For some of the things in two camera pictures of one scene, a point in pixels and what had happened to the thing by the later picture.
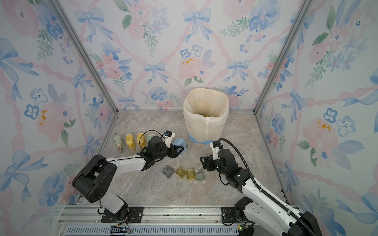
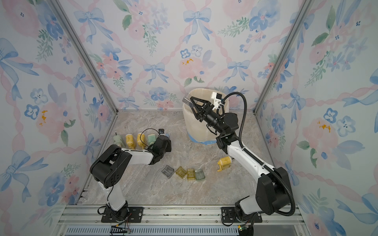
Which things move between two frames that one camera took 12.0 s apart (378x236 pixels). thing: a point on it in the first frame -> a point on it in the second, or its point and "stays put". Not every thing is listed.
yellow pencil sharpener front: (129, 141) stays put
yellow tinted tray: (180, 172) stays put
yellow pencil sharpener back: (141, 140) stays put
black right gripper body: (212, 164) -> (208, 112)
